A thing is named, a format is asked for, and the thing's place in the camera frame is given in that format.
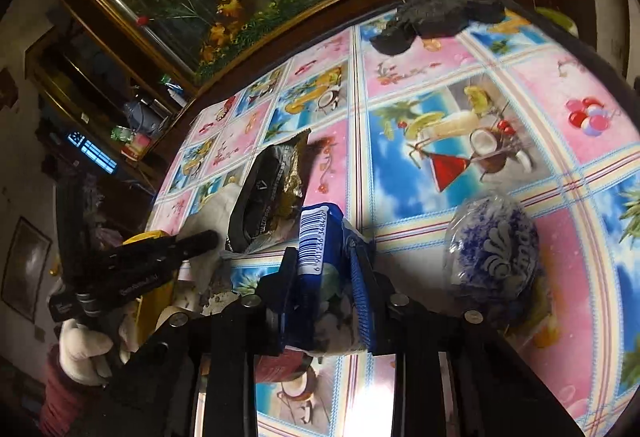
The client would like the blue white Vinda tissue pack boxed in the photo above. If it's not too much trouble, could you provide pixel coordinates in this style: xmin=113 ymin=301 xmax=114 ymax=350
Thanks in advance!
xmin=444 ymin=191 xmax=539 ymax=304

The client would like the yellow cardboard box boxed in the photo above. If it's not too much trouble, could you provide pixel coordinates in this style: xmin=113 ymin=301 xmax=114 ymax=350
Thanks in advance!
xmin=122 ymin=230 xmax=172 ymax=345

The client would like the black electric motor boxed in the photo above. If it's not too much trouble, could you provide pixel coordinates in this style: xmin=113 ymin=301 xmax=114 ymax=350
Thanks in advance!
xmin=174 ymin=289 xmax=239 ymax=317

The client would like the black device on table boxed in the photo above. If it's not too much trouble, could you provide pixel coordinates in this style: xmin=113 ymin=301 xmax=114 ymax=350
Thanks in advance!
xmin=370 ymin=0 xmax=506 ymax=56

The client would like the blue tissue box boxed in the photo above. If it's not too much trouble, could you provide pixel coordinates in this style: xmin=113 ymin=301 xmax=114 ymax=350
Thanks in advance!
xmin=284 ymin=202 xmax=376 ymax=356

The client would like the white gloved left hand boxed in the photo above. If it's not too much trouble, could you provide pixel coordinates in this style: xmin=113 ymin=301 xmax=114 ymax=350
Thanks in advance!
xmin=58 ymin=301 xmax=140 ymax=386

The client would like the white plastic bag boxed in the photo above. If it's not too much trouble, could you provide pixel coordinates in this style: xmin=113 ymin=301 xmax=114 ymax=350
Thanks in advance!
xmin=177 ymin=183 xmax=241 ymax=293

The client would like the colourful printed tablecloth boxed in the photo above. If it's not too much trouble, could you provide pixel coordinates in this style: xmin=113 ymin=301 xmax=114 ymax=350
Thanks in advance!
xmin=149 ymin=10 xmax=639 ymax=436

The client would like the blue kettle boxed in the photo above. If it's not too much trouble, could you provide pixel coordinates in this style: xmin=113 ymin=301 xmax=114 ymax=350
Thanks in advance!
xmin=124 ymin=100 xmax=166 ymax=137

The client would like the black foil snack bag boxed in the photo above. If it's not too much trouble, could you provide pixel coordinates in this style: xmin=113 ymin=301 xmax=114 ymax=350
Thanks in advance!
xmin=227 ymin=130 xmax=310 ymax=254

